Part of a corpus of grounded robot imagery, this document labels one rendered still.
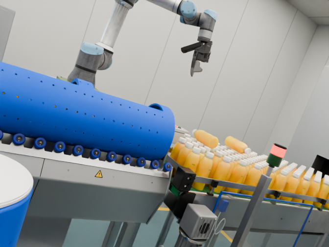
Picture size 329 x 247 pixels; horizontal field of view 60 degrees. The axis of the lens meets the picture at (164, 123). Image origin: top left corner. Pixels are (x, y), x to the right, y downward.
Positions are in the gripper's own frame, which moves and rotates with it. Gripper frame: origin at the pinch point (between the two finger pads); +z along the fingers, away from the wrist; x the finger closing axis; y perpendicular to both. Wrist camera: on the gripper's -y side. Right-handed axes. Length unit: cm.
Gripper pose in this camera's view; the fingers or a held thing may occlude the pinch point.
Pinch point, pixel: (191, 74)
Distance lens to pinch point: 164.2
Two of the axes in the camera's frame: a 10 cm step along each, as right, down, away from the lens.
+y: 9.3, 2.7, -2.4
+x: 2.7, -0.6, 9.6
